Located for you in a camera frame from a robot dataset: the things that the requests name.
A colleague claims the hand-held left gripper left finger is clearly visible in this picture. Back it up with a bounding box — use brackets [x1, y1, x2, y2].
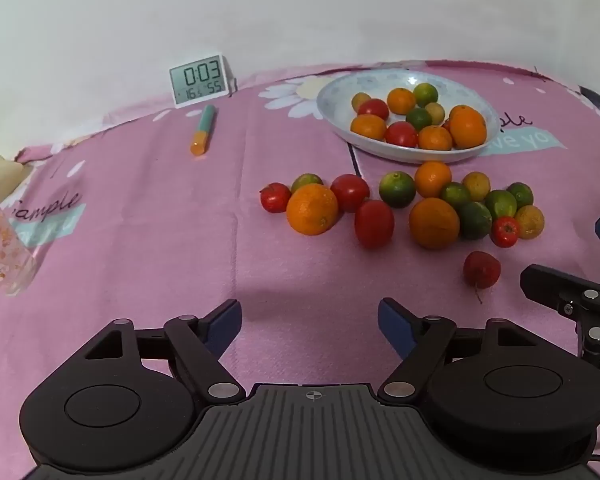
[82, 299, 247, 404]

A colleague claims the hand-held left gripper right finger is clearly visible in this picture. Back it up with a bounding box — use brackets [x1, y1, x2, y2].
[377, 297, 538, 404]

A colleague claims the large orange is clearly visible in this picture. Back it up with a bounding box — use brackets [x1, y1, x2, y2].
[286, 183, 340, 236]
[409, 197, 461, 251]
[447, 104, 488, 150]

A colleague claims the white bowl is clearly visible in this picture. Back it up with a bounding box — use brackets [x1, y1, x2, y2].
[316, 69, 501, 164]

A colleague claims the small red fruit with stem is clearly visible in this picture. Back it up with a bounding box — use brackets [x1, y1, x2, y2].
[463, 251, 501, 305]

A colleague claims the pink printed blanket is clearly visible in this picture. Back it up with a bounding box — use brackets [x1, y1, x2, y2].
[0, 58, 600, 466]

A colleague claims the yellow-green lime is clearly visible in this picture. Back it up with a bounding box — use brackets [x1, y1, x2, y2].
[291, 173, 324, 195]

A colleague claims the teal and orange pen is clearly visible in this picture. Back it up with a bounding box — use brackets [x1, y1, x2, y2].
[190, 104, 217, 157]

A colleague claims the clear patterned plastic bag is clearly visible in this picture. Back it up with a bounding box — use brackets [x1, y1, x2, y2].
[0, 175, 38, 297]

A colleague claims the white digital clock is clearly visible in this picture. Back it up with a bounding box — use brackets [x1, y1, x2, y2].
[169, 53, 238, 109]

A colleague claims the beige cloth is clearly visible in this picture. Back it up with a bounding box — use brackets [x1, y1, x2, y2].
[0, 155, 36, 196]

